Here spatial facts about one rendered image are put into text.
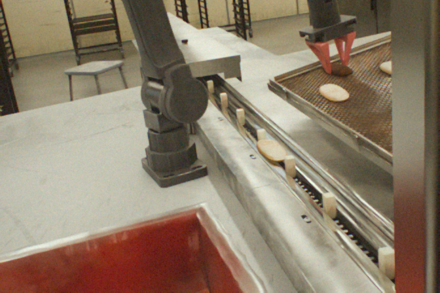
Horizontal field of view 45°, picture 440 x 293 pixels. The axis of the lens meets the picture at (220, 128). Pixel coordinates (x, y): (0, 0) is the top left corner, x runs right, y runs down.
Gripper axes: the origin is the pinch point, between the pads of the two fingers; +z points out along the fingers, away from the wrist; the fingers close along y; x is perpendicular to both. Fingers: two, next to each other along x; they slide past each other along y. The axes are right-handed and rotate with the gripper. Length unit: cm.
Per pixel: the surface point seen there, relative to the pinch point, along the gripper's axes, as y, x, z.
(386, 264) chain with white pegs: -26, -57, 2
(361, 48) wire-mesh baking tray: 9.9, 6.8, 0.5
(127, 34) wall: 14, 684, 74
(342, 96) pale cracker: -7.4, -15.6, 0.4
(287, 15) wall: 255, 671, 123
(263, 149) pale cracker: -25.2, -20.0, 2.2
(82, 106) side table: -53, 47, 1
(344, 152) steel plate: -11.4, -20.1, 8.4
